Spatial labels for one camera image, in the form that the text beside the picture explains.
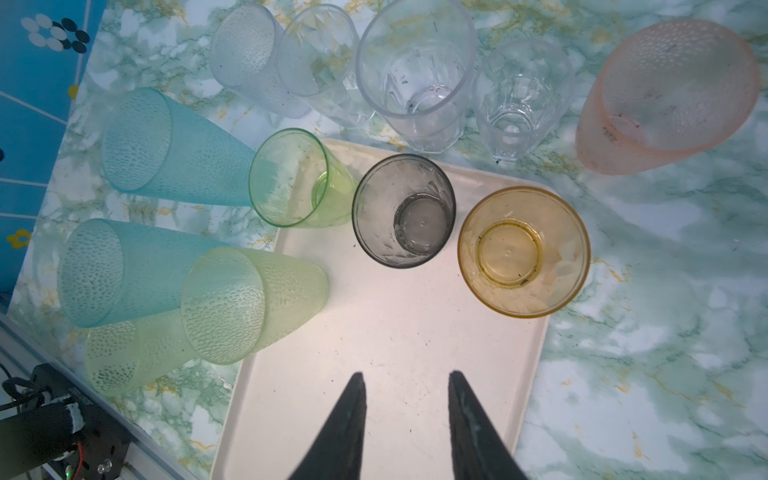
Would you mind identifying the tall teal cup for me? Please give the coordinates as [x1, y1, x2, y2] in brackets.
[101, 88, 255, 206]
[57, 219, 223, 328]

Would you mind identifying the pink textured cup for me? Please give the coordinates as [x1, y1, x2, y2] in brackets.
[575, 19, 760, 175]

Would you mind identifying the large clear glass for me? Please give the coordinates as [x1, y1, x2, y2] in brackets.
[355, 0, 478, 154]

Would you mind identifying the clear faceted glass left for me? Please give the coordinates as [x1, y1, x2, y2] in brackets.
[276, 4, 374, 128]

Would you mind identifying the green transparent cup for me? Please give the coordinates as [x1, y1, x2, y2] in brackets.
[248, 128, 357, 228]

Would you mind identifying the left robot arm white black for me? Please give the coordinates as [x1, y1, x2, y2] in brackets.
[1, 363, 86, 479]

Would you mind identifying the pink rectangular tray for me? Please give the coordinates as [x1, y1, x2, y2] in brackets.
[209, 137, 552, 480]

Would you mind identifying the light green textured cup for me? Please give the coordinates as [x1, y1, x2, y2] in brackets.
[181, 246, 329, 365]
[85, 309, 196, 396]

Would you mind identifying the tall teal cup front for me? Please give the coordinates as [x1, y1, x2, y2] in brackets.
[57, 219, 223, 328]

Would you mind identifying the light green textured cup front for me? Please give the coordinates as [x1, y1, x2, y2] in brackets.
[181, 246, 329, 365]

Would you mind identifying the small clear glass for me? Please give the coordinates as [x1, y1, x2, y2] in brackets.
[472, 39, 575, 161]

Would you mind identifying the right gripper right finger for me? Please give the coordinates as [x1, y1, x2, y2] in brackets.
[448, 371, 526, 479]

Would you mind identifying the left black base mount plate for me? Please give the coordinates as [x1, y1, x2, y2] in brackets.
[32, 363, 133, 479]

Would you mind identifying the frosted clear textured cup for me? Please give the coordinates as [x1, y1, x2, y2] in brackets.
[209, 4, 311, 119]

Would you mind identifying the tall teal cup rear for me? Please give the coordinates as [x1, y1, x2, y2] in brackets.
[101, 88, 255, 206]

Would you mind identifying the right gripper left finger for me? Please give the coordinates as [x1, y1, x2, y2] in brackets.
[290, 372, 367, 480]

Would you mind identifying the amber yellow cup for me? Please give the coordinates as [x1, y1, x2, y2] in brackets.
[457, 186, 591, 319]

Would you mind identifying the grey smoky cup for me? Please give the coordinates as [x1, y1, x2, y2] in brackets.
[352, 154, 457, 269]

